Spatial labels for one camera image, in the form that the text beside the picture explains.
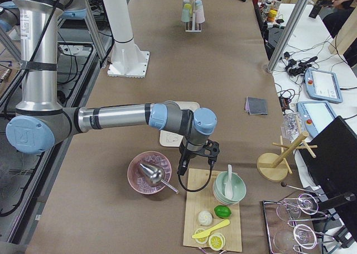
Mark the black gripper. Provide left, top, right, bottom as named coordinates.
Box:
left=177, top=137, right=195, bottom=176

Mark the cream rabbit tray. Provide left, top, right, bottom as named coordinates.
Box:
left=159, top=101, right=200, bottom=147

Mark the green cup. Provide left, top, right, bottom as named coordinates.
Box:
left=181, top=8, right=191, bottom=23

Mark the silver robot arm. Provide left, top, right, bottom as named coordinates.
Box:
left=6, top=0, right=219, bottom=175

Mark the white cup rack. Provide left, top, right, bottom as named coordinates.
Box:
left=183, top=0, right=201, bottom=32

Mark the pink cup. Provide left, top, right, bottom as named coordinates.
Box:
left=195, top=7, right=205, bottom=24

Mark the yellow cup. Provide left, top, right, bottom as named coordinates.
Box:
left=183, top=3, right=192, bottom=11

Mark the metal scoop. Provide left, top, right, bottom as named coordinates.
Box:
left=139, top=162, right=179, bottom=194

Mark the pink bowl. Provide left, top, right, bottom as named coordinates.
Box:
left=127, top=151, right=172, bottom=195

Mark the white ceramic spoon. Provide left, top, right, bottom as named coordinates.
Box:
left=224, top=164, right=233, bottom=199

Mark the white steamed bun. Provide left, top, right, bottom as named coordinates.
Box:
left=197, top=210, right=213, bottom=226

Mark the green lime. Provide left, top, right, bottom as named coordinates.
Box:
left=214, top=205, right=231, bottom=218

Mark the wooden cutting board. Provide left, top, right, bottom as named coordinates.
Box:
left=183, top=168, right=243, bottom=252

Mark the yellow plastic knife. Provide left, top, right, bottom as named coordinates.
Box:
left=191, top=219, right=230, bottom=239

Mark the lemon slice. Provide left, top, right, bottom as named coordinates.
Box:
left=195, top=228, right=208, bottom=245

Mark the lemon half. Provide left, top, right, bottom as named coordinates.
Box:
left=208, top=233, right=226, bottom=251

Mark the wooden mug tree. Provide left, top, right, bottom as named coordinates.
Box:
left=257, top=117, right=317, bottom=182

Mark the grey folded cloth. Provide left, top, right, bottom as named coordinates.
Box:
left=244, top=97, right=268, bottom=115

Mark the clear plastic bag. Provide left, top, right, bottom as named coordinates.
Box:
left=281, top=112, right=302, bottom=141

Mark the lower teach pendant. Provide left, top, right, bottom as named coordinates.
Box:
left=297, top=100, right=337, bottom=138

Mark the teach pendant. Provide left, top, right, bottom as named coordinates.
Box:
left=305, top=68, right=343, bottom=104
left=297, top=100, right=337, bottom=138

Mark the black monitor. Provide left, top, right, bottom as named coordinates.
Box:
left=299, top=116, right=356, bottom=198

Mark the upper teach pendant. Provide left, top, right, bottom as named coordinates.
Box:
left=305, top=68, right=343, bottom=104

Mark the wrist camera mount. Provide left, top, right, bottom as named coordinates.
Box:
left=197, top=139, right=220, bottom=169

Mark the black wire glass rack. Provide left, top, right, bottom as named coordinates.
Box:
left=262, top=188, right=342, bottom=253

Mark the white pedestal column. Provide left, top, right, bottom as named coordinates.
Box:
left=103, top=0, right=150, bottom=78

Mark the aluminium frame post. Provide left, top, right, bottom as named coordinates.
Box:
left=265, top=0, right=309, bottom=74

